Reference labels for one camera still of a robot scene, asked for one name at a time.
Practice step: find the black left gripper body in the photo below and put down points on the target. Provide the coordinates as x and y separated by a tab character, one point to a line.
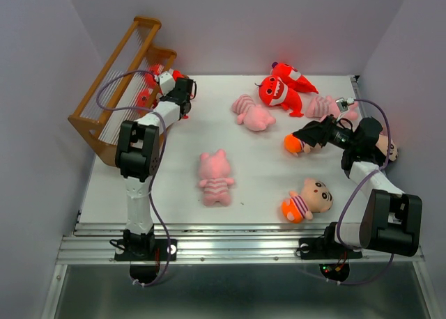
189	106

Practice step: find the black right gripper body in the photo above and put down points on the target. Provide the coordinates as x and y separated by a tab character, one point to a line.
334	134

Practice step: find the red shark plush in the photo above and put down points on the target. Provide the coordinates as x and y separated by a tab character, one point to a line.
157	69
144	97
273	92
293	78

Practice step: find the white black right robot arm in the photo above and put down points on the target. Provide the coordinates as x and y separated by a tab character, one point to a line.
392	218

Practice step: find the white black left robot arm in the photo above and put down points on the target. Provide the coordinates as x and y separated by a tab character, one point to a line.
138	156

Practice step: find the wooden tiered shelf rack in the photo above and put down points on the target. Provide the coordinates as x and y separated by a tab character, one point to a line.
112	97

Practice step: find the pink striped pig plush right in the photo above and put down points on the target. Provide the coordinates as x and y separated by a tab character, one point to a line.
320	107

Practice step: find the pink striped pig plush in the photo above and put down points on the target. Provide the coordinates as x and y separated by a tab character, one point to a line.
253	116
320	107
215	180

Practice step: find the boy doll orange pants middle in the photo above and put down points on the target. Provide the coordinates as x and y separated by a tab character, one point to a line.
296	147

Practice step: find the boy doll orange pants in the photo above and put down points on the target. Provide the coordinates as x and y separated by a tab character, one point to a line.
387	147
314	198
296	147

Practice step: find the boy doll orange pants right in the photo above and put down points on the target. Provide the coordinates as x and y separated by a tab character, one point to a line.
387	147

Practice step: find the boy doll orange pants front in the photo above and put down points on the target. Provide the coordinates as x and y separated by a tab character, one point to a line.
314	198

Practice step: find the pink striped pig plush back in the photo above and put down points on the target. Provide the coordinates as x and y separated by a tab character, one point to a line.
253	116

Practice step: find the pink striped pig plush front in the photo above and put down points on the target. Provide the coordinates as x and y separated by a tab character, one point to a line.
215	180

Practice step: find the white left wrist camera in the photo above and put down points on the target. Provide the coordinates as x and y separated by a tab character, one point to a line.
166	82

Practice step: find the aluminium front mounting rail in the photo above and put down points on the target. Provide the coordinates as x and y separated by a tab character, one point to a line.
199	244

